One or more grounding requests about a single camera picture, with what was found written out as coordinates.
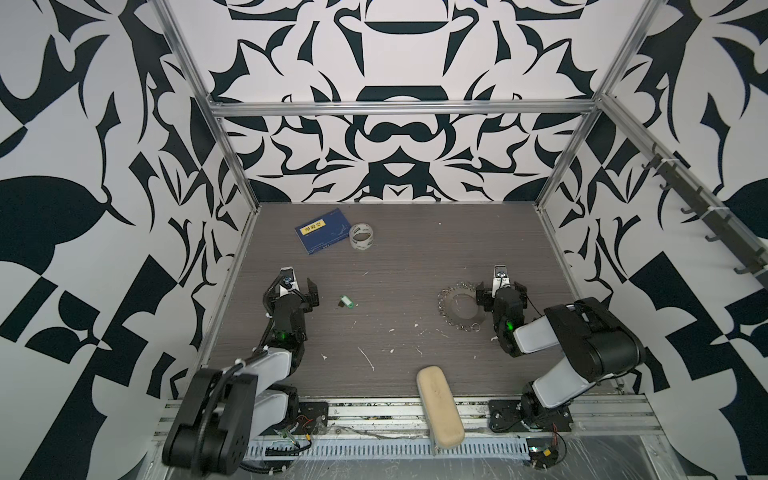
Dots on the beige glasses case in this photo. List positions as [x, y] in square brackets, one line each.
[440, 409]

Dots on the green key tag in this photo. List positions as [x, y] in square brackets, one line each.
[346, 302]

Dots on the blue booklet yellow label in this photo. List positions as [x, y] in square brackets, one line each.
[324, 231]

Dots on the patterned tape roll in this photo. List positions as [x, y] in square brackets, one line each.
[361, 236]

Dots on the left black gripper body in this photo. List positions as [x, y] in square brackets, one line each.
[299, 293]

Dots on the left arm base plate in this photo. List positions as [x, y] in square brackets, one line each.
[307, 417]

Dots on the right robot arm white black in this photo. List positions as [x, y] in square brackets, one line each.
[596, 346]

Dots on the black wall hook rack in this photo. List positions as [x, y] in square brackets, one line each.
[701, 204]

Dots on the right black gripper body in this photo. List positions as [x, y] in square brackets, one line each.
[486, 294]

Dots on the white slotted cable duct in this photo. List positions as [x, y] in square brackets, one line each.
[515, 449]

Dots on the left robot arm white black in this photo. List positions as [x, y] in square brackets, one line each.
[224, 408]

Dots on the small circuit board with wires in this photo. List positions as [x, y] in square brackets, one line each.
[545, 455]

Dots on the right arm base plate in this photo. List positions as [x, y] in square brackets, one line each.
[527, 415]

